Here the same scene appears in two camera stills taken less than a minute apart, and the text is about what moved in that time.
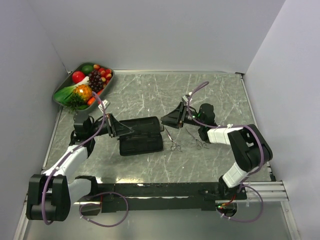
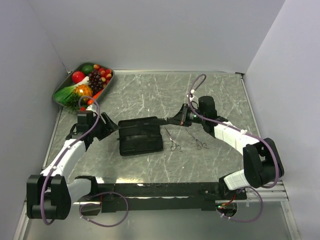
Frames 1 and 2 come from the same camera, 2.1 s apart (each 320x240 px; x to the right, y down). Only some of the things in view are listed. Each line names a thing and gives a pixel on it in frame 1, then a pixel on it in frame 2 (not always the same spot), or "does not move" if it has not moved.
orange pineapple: [81, 94] does not move
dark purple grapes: [95, 81] does not move
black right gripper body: [191, 118] does not move
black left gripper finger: [120, 129] → [109, 122]
